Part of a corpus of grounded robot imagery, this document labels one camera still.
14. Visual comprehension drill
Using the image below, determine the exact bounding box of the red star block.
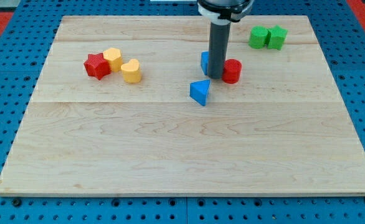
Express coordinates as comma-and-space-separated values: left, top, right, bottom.
83, 53, 111, 80

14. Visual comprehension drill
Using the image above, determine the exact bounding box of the red cylinder block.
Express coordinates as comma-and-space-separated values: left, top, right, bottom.
222, 59, 242, 84

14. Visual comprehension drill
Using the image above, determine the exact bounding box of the blue cube block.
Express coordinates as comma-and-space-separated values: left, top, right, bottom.
200, 51, 209, 75

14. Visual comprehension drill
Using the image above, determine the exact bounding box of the yellow heart block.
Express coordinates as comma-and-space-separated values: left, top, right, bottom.
121, 58, 142, 83

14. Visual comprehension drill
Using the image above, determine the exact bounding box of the blue triangle block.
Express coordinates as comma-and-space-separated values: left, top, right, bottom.
189, 80, 211, 106

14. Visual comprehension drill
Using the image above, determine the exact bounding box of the green cylinder block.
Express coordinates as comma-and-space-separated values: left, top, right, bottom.
248, 26, 268, 49

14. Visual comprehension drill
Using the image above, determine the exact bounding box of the light wooden board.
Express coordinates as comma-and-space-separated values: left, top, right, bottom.
0, 16, 365, 197

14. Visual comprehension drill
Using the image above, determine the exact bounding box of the yellow hexagon block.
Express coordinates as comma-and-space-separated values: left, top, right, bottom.
103, 48, 123, 72

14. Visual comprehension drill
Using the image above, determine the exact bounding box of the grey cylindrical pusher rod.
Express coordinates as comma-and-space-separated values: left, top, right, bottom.
207, 23, 230, 79

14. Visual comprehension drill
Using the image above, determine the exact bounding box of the green star block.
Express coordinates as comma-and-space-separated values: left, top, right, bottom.
267, 25, 288, 50

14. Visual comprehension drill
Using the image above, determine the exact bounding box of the black white robot arm flange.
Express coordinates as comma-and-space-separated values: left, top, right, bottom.
197, 0, 255, 26

